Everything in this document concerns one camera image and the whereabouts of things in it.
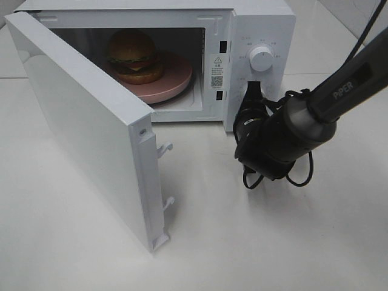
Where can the white warning label sticker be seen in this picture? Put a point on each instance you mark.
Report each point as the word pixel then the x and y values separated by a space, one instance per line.
pixel 217 69

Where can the upper white microwave knob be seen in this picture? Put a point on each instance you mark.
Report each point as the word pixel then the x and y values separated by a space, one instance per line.
pixel 261 57

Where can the pink round plate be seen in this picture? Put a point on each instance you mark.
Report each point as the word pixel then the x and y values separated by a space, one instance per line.
pixel 176 77

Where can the toy burger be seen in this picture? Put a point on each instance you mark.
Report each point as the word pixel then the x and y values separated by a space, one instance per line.
pixel 133 56

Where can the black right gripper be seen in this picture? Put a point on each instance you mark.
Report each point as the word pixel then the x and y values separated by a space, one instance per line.
pixel 247 127

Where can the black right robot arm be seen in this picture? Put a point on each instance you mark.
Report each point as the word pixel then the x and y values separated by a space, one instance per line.
pixel 272 135

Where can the white microwave oven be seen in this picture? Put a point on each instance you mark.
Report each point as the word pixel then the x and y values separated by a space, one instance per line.
pixel 192 29

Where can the white microwave door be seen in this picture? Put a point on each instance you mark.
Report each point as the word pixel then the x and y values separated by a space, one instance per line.
pixel 104 128

